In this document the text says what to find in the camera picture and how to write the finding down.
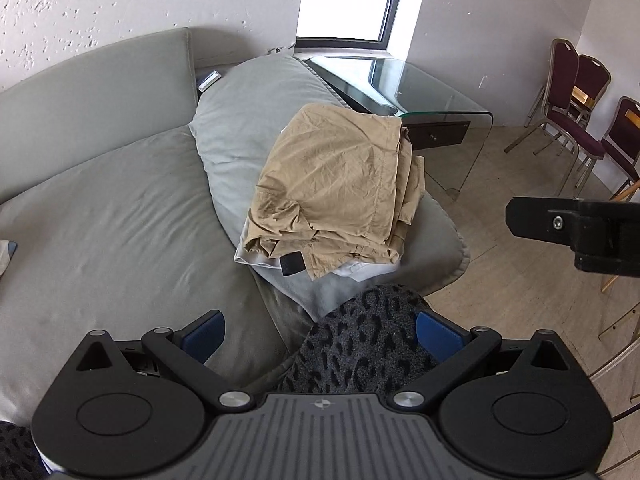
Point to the person's leg in leopard pants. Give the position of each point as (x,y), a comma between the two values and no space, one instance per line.
(17,452)
(365,340)

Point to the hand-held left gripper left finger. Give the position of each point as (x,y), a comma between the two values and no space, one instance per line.
(202,335)

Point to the white blue printed garment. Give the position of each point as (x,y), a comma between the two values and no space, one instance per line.
(6,257)

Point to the large grey pillow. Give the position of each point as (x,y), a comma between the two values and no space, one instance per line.
(240,120)

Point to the silver device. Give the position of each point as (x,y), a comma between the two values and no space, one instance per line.
(209,81)

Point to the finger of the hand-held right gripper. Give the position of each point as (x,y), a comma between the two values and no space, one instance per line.
(537,220)

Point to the grey sofa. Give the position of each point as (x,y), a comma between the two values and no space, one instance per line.
(125,210)

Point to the glass table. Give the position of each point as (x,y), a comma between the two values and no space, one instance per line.
(425,85)

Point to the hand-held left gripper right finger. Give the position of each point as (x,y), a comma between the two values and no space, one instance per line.
(440,335)

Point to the khaki pants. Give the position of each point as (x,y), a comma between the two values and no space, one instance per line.
(330,175)

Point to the black drawer box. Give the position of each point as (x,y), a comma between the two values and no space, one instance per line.
(440,135)

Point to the maroon banquet chair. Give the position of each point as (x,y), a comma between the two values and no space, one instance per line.
(592,80)
(622,135)
(562,75)

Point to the white folded garment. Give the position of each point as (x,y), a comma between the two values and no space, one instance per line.
(365,270)

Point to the window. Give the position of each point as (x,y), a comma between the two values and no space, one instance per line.
(345,0)

